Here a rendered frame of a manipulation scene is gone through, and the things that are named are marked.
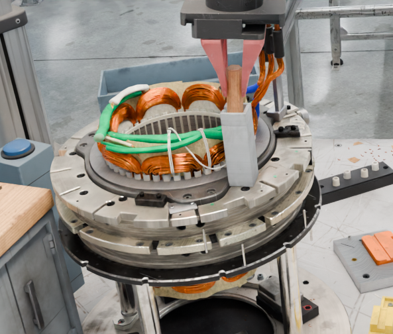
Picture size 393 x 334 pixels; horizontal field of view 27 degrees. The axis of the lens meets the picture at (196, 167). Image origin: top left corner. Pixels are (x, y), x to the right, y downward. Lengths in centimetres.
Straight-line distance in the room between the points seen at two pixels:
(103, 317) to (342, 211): 46
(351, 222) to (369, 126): 203
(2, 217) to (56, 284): 14
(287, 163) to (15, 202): 33
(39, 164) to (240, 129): 42
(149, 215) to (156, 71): 51
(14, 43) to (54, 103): 268
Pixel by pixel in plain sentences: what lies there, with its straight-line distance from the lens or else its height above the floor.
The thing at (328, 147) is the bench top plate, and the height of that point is 78.
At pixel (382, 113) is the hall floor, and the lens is 353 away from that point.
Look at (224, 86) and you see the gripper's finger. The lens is 86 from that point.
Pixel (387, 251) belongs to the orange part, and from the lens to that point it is 130.
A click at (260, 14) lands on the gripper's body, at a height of 130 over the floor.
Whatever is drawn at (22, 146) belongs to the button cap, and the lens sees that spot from 122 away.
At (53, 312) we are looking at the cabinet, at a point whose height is 90.
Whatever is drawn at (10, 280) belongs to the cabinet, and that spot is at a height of 99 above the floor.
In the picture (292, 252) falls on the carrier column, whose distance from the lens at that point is 102.
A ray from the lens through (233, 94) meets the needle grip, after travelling 87.
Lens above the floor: 156
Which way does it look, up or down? 29 degrees down
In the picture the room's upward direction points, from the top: 8 degrees counter-clockwise
